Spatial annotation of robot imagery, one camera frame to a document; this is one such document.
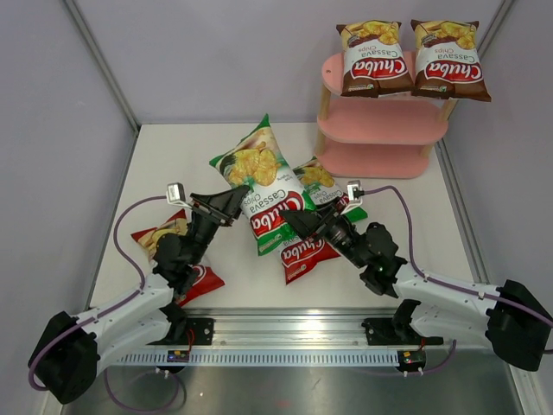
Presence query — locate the middle red Chuba chips bag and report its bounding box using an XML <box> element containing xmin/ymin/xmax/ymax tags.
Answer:
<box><xmin>277</xmin><ymin>237</ymin><xmax>340</xmax><ymax>284</ymax></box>

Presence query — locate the white slotted cable duct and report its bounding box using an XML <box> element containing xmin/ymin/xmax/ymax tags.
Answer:
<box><xmin>116</xmin><ymin>348</ymin><xmax>399</xmax><ymax>367</ymax></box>

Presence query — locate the green Chuba chips bag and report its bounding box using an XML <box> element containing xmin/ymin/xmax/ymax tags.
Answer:
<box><xmin>293</xmin><ymin>156</ymin><xmax>349</xmax><ymax>213</ymax></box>
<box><xmin>209</xmin><ymin>115</ymin><xmax>315</xmax><ymax>256</ymax></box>

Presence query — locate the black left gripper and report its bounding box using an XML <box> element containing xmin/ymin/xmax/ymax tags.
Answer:
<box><xmin>186</xmin><ymin>187</ymin><xmax>251</xmax><ymax>266</ymax></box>

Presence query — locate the red chuba chips bag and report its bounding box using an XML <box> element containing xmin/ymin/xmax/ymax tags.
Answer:
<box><xmin>277</xmin><ymin>237</ymin><xmax>340</xmax><ymax>284</ymax></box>
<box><xmin>131</xmin><ymin>209</ymin><xmax>225</xmax><ymax>306</ymax></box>

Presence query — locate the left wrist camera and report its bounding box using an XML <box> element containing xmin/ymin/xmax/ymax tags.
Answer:
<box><xmin>166</xmin><ymin>182</ymin><xmax>190</xmax><ymax>208</ymax></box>

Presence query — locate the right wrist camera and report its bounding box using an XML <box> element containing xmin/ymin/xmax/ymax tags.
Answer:
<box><xmin>341</xmin><ymin>180</ymin><xmax>364</xmax><ymax>215</ymax></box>

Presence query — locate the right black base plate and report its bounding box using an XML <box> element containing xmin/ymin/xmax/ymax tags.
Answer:
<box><xmin>361</xmin><ymin>317</ymin><xmax>444</xmax><ymax>347</ymax></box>

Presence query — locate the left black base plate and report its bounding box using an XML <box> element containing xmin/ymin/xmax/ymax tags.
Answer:
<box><xmin>149</xmin><ymin>317</ymin><xmax>215</xmax><ymax>346</ymax></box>

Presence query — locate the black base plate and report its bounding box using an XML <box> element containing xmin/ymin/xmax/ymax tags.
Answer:
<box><xmin>149</xmin><ymin>317</ymin><xmax>215</xmax><ymax>346</ymax></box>
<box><xmin>361</xmin><ymin>317</ymin><xmax>444</xmax><ymax>347</ymax></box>

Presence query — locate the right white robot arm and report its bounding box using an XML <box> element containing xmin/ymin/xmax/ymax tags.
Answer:
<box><xmin>281</xmin><ymin>205</ymin><xmax>552</xmax><ymax>372</ymax></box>

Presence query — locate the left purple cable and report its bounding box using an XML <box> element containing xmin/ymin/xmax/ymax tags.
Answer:
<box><xmin>27</xmin><ymin>195</ymin><xmax>182</xmax><ymax>410</ymax></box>

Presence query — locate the pink three-tier shelf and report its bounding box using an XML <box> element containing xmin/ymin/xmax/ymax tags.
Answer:
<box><xmin>315</xmin><ymin>54</ymin><xmax>455</xmax><ymax>179</ymax></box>

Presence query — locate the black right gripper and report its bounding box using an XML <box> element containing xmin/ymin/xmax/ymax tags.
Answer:
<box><xmin>281</xmin><ymin>196</ymin><xmax>368</xmax><ymax>269</ymax></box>

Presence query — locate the left red Chuba chips bag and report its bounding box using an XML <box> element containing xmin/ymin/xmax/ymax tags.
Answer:
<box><xmin>131</xmin><ymin>209</ymin><xmax>225</xmax><ymax>306</ymax></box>

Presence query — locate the aluminium mounting rail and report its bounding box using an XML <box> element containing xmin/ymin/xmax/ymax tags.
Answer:
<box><xmin>92</xmin><ymin>307</ymin><xmax>459</xmax><ymax>350</ymax></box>

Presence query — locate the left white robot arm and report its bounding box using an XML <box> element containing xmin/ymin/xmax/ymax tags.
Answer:
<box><xmin>28</xmin><ymin>182</ymin><xmax>249</xmax><ymax>405</ymax></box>

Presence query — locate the small brown Chuba chips bag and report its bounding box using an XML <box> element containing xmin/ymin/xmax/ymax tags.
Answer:
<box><xmin>336</xmin><ymin>20</ymin><xmax>414</xmax><ymax>98</ymax></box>

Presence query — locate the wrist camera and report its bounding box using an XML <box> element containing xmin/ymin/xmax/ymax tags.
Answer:
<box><xmin>341</xmin><ymin>180</ymin><xmax>364</xmax><ymax>215</ymax></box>
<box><xmin>166</xmin><ymin>182</ymin><xmax>190</xmax><ymax>208</ymax></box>

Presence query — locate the large brown Chuba chips bag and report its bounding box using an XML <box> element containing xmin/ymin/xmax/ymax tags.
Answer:
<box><xmin>410</xmin><ymin>19</ymin><xmax>492</xmax><ymax>102</ymax></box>

